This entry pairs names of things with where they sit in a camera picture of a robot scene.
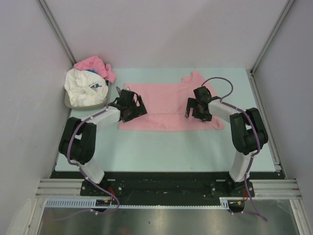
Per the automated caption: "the pink t shirt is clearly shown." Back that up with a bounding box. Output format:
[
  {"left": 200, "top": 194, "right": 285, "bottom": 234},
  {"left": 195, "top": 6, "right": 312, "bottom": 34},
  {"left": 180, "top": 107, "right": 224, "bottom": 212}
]
[
  {"left": 74, "top": 55, "right": 116, "bottom": 83},
  {"left": 119, "top": 71, "right": 224, "bottom": 132}
]

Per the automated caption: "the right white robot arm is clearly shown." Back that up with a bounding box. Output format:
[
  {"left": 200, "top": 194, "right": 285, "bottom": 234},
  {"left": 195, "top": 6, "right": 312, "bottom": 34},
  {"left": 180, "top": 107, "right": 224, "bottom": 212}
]
[{"left": 185, "top": 86, "right": 268, "bottom": 196}]

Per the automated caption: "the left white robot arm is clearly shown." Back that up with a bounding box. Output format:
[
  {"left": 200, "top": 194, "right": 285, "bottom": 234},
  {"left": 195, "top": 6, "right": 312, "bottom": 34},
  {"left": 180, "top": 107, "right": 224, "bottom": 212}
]
[{"left": 58, "top": 89, "right": 147, "bottom": 196}]

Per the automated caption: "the grey laundry basket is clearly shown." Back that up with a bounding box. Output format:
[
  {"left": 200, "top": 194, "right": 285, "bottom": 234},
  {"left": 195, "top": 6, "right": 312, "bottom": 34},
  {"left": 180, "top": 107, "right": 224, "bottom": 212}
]
[{"left": 64, "top": 82, "right": 109, "bottom": 110}]

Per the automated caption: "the white t shirt in basket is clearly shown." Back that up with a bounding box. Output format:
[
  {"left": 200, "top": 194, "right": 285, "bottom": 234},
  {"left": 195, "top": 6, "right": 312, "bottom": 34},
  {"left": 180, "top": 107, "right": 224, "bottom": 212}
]
[{"left": 64, "top": 68, "right": 109, "bottom": 107}]

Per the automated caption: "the blue garment in basket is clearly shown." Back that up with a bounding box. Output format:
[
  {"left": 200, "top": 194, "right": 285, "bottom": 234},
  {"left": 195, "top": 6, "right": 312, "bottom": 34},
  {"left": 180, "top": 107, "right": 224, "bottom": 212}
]
[{"left": 86, "top": 70, "right": 99, "bottom": 75}]

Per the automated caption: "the pink t shirt in basket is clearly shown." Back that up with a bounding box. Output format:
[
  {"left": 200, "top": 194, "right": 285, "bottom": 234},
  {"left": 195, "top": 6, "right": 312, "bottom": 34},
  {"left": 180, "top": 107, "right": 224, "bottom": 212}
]
[{"left": 74, "top": 55, "right": 116, "bottom": 83}]

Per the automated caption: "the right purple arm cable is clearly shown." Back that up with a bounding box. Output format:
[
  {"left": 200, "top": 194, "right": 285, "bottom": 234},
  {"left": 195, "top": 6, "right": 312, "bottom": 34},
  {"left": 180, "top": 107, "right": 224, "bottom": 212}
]
[{"left": 201, "top": 77, "right": 268, "bottom": 222}]

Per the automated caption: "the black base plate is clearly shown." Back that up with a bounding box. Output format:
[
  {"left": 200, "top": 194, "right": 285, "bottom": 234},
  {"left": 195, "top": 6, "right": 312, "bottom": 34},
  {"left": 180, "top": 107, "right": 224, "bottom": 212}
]
[{"left": 81, "top": 172, "right": 255, "bottom": 197}]

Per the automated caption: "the slotted grey cable duct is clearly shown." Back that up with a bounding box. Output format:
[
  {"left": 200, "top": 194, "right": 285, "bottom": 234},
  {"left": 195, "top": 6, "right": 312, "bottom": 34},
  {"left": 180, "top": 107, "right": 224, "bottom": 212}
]
[{"left": 45, "top": 198, "right": 244, "bottom": 210}]

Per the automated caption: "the aluminium rail frame right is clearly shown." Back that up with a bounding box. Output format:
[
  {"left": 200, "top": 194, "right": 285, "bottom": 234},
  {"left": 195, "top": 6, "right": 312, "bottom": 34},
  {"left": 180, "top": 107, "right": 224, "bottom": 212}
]
[{"left": 246, "top": 69, "right": 302, "bottom": 200}]

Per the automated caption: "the aluminium rail frame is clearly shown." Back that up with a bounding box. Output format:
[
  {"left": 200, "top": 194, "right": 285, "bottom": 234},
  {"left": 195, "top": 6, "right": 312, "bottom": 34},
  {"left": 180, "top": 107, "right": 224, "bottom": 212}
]
[
  {"left": 36, "top": 179, "right": 83, "bottom": 198},
  {"left": 246, "top": 69, "right": 302, "bottom": 200}
]

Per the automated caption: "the aluminium rail frame left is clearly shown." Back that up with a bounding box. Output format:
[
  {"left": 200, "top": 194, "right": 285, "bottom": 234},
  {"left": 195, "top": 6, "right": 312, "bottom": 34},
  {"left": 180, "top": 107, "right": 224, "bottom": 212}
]
[{"left": 36, "top": 179, "right": 83, "bottom": 198}]

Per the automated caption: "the left corner aluminium post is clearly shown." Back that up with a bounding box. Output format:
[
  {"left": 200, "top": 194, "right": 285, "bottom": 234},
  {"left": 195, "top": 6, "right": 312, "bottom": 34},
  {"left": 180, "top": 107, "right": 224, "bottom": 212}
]
[{"left": 36, "top": 0, "right": 76, "bottom": 65}]

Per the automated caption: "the corner aluminium post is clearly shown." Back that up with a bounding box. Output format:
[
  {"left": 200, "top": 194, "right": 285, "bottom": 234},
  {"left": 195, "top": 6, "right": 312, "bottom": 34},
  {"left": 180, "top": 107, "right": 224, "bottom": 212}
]
[
  {"left": 36, "top": 0, "right": 76, "bottom": 65},
  {"left": 250, "top": 0, "right": 295, "bottom": 73}
]

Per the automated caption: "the right corner aluminium post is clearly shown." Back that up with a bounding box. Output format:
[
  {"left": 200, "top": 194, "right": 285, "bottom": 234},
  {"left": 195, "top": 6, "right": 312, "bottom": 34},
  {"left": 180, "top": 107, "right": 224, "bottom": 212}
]
[{"left": 250, "top": 0, "right": 295, "bottom": 73}]

